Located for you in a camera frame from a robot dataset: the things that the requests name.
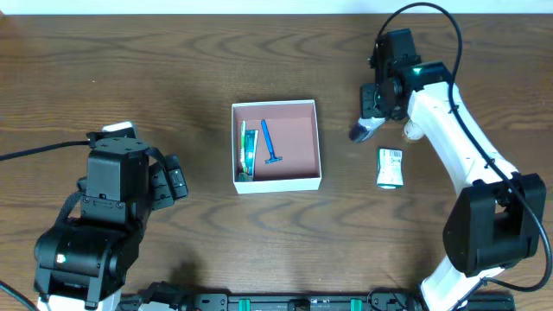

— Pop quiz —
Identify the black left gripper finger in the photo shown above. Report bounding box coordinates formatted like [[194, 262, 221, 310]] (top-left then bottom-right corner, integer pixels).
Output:
[[165, 155, 188, 200], [149, 166, 175, 211]]

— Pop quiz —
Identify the white bamboo print lotion tube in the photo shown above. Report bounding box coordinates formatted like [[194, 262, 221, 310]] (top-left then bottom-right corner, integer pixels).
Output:
[[402, 119, 425, 143]]

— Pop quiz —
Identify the clear foam soap pump bottle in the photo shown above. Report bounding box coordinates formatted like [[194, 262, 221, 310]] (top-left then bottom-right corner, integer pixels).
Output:
[[349, 117, 386, 143]]

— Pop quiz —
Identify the teal toothpaste tube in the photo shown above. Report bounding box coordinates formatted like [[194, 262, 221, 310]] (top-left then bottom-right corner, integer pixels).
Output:
[[245, 130, 258, 180]]

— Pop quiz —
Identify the blue disposable razor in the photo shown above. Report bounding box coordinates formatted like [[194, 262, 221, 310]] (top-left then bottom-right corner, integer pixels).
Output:
[[261, 119, 283, 164]]

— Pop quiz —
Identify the white box with pink interior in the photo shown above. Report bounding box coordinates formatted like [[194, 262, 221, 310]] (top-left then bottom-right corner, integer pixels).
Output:
[[231, 99, 322, 194]]

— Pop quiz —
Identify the green white soap bar pack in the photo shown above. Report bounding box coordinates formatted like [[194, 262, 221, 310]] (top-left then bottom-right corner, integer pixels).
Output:
[[376, 149, 404, 189]]

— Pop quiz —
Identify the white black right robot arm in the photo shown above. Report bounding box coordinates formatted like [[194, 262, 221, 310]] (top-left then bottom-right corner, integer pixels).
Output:
[[350, 29, 550, 310]]

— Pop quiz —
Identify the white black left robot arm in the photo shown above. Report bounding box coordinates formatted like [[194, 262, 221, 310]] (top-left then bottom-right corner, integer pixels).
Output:
[[35, 137, 188, 310]]

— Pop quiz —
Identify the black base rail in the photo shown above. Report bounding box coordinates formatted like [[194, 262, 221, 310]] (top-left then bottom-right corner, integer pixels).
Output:
[[116, 281, 518, 311]]

